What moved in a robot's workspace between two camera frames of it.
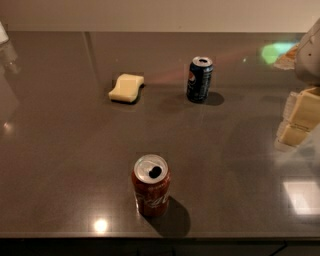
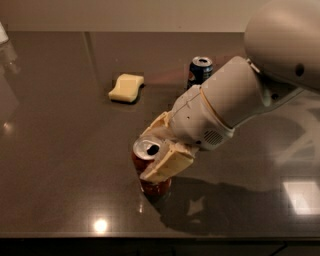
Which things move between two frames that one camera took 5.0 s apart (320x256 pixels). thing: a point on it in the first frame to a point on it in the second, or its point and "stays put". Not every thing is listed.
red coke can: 151,183 to 144,151
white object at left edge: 3,35 stays put
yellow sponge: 127,88 stays put
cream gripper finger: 301,116 to 172,158
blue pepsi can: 199,79 stays put
